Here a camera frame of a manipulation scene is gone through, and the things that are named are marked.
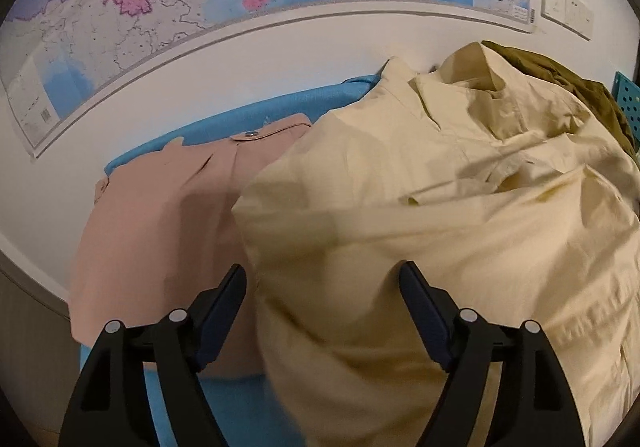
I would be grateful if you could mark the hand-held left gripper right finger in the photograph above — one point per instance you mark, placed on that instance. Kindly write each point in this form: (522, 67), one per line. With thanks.
(417, 297)

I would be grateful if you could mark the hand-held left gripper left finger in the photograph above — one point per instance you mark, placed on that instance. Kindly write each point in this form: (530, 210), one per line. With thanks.
(227, 294)

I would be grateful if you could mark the cream yellow shirt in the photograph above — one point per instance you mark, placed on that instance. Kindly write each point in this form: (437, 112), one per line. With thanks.
(400, 167)

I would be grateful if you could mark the pink garment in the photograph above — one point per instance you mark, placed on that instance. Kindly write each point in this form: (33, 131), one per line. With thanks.
(150, 237)

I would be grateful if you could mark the blue bed sheet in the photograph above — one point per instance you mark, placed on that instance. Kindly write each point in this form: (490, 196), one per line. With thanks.
(235, 407)

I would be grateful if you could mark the olive green garment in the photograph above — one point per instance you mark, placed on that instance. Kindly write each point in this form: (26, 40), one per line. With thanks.
(595, 97)

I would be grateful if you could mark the teal perforated plastic chair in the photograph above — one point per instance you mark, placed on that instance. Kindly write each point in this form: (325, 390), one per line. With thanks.
(629, 104)

